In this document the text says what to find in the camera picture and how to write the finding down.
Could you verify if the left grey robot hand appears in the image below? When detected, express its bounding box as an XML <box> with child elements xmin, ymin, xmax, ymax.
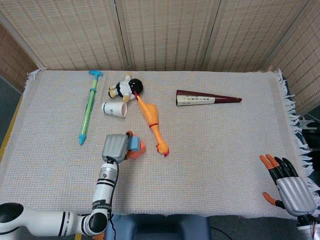
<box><xmin>101</xmin><ymin>129</ymin><xmax>138</xmax><ymax>164</ymax></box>

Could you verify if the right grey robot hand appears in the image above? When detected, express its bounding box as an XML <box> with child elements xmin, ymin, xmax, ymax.
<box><xmin>259</xmin><ymin>153</ymin><xmax>317</xmax><ymax>217</ymax></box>

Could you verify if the medium blue foam cube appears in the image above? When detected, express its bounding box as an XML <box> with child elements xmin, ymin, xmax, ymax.
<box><xmin>128</xmin><ymin>135</ymin><xmax>141</xmax><ymax>153</ymax></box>

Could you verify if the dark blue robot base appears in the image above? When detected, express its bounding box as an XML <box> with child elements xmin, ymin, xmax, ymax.
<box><xmin>103</xmin><ymin>214</ymin><xmax>212</xmax><ymax>240</ymax></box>

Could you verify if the large orange foam cube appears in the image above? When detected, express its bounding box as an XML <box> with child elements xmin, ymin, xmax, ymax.
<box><xmin>126</xmin><ymin>141</ymin><xmax>148</xmax><ymax>161</ymax></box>

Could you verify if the white paper cup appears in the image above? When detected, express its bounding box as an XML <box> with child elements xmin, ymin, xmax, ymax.
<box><xmin>101</xmin><ymin>101</ymin><xmax>128</xmax><ymax>119</ymax></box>

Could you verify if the green blue water squirter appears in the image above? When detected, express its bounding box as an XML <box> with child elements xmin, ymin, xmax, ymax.
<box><xmin>78</xmin><ymin>70</ymin><xmax>104</xmax><ymax>146</ymax></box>

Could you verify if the yellow rubber chicken toy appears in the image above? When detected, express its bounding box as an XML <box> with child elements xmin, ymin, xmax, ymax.
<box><xmin>133</xmin><ymin>91</ymin><xmax>171</xmax><ymax>158</ymax></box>

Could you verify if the black white plush doll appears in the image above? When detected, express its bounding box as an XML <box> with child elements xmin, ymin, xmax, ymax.
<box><xmin>107</xmin><ymin>72</ymin><xmax>145</xmax><ymax>102</ymax></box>

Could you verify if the grey device beside table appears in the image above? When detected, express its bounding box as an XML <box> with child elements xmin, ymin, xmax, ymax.
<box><xmin>298</xmin><ymin>117</ymin><xmax>320</xmax><ymax>151</ymax></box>

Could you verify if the beige woven tablecloth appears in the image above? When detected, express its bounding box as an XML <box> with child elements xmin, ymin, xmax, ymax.
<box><xmin>0</xmin><ymin>68</ymin><xmax>320</xmax><ymax>221</ymax></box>

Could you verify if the folded dark red fan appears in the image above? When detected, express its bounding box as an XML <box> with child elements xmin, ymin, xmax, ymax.
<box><xmin>175</xmin><ymin>89</ymin><xmax>243</xmax><ymax>107</ymax></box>

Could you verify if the woven bamboo screen panel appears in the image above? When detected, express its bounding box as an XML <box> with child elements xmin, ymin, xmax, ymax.
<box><xmin>0</xmin><ymin>0</ymin><xmax>126</xmax><ymax>72</ymax></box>
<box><xmin>263</xmin><ymin>0</ymin><xmax>320</xmax><ymax>117</ymax></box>
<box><xmin>202</xmin><ymin>0</ymin><xmax>312</xmax><ymax>73</ymax></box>
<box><xmin>114</xmin><ymin>0</ymin><xmax>222</xmax><ymax>72</ymax></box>
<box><xmin>0</xmin><ymin>22</ymin><xmax>41</xmax><ymax>93</ymax></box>

